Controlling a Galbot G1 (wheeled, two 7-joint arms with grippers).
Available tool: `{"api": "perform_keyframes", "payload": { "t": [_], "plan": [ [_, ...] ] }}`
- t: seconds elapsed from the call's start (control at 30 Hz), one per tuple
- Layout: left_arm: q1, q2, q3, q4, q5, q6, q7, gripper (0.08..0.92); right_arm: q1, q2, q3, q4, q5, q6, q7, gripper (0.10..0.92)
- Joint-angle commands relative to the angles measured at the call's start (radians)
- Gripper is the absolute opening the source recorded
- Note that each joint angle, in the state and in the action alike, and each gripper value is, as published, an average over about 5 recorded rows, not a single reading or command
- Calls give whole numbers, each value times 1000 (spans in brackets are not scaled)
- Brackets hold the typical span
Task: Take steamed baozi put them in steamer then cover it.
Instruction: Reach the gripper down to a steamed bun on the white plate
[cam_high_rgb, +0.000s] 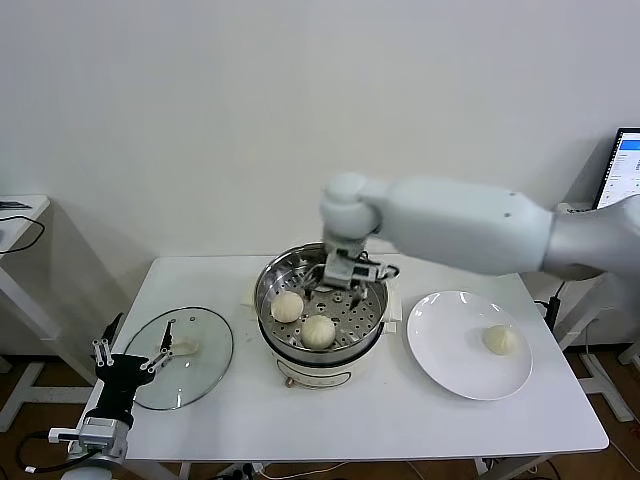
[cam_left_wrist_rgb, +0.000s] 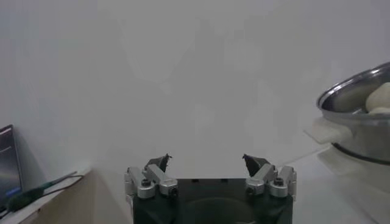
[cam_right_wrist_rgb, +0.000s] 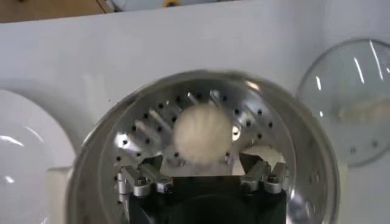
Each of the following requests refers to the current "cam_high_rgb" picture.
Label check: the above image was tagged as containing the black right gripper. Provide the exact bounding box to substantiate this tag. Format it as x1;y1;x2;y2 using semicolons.
298;263;376;308

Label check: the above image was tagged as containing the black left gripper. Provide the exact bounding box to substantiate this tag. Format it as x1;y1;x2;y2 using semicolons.
87;312;176;419

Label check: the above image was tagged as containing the white steamed baozi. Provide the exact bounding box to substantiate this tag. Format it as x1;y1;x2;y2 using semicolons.
270;292;305;324
482;324;524;355
301;314;336;350

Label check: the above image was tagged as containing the round glass pot lid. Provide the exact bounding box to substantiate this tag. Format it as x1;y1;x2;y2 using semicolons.
123;305;235;412

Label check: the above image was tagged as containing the stainless steel steamer basket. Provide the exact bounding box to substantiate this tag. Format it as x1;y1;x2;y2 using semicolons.
239;243;404;354

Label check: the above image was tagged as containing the white electric cooker base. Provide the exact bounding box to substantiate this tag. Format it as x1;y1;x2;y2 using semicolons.
259;322;400;392

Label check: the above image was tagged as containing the round white plate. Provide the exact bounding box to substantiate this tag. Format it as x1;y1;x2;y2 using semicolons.
406;291;534;402

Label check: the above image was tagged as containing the white power strip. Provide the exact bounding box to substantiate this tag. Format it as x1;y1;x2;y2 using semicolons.
217;462;269;479

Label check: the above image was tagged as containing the grey open laptop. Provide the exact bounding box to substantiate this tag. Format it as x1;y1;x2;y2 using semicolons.
594;127;640;211

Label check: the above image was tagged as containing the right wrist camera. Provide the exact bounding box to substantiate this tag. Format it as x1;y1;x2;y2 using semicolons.
348;263;385;288

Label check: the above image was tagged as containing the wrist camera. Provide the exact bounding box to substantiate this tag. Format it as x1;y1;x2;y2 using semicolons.
348;263;385;288
48;426;83;444

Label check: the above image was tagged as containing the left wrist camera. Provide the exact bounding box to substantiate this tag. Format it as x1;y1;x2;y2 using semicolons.
48;426;83;444

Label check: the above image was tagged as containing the black and green cable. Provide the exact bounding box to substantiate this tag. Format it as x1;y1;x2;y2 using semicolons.
0;214;46;257

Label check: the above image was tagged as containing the white side table with cable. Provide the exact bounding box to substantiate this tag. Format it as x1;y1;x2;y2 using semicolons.
0;194;101;434

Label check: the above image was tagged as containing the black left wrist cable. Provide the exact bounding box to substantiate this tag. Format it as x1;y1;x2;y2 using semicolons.
19;430;85;474

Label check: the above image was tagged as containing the black cable connector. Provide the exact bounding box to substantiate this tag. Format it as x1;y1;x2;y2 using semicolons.
533;295;560;329

